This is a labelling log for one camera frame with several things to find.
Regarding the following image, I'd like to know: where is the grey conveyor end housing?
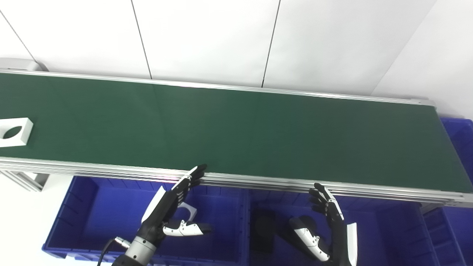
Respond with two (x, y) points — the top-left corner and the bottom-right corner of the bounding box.
(0, 58), (49, 73)

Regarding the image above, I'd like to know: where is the green conveyor belt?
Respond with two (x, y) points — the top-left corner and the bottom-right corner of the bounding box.
(0, 72), (465, 193)
(0, 68), (473, 208)

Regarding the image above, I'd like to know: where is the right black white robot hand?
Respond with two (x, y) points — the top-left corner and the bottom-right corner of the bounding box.
(289, 183), (358, 266)

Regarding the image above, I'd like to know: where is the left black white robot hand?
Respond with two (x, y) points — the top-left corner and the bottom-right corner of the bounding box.
(140, 164), (214, 243)

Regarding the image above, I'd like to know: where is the white square part round hole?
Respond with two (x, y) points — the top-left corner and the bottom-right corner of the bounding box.
(0, 117), (34, 148)

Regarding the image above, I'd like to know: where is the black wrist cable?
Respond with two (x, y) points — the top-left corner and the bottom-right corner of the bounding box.
(97, 238), (130, 266)

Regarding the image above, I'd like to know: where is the black part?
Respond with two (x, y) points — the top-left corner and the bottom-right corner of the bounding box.
(251, 210), (277, 253)

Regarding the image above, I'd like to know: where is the aluminium conveyor support leg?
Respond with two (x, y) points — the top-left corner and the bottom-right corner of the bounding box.
(0, 169), (50, 192)

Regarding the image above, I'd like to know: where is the large blue plastic bin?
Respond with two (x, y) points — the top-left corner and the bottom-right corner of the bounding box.
(440, 117), (473, 266)
(42, 175), (249, 266)
(246, 187), (457, 266)

